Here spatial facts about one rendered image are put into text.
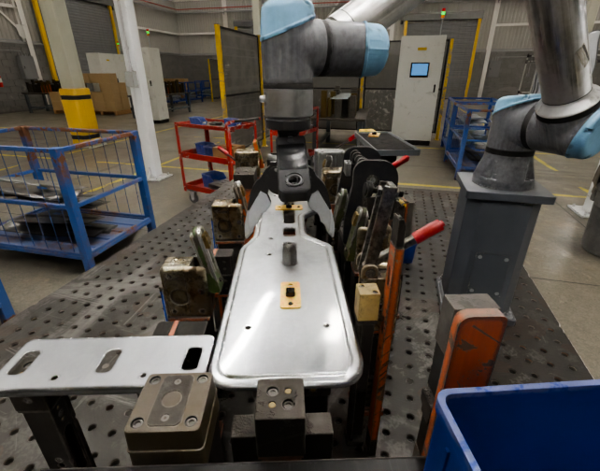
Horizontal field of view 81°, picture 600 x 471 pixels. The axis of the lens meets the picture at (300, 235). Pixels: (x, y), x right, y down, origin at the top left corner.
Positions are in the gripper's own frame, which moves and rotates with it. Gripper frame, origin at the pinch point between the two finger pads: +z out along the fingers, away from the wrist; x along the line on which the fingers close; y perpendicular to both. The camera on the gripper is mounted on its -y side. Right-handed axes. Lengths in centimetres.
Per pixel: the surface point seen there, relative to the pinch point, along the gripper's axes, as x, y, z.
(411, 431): -24.9, -6.4, 41.4
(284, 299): 1.1, -1.6, 11.1
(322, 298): -6.0, -1.1, 11.4
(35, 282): 184, 167, 110
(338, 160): -19, 76, 3
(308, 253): -4.4, 16.6, 11.3
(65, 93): 418, 670, 4
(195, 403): 10.4, -28.0, 5.8
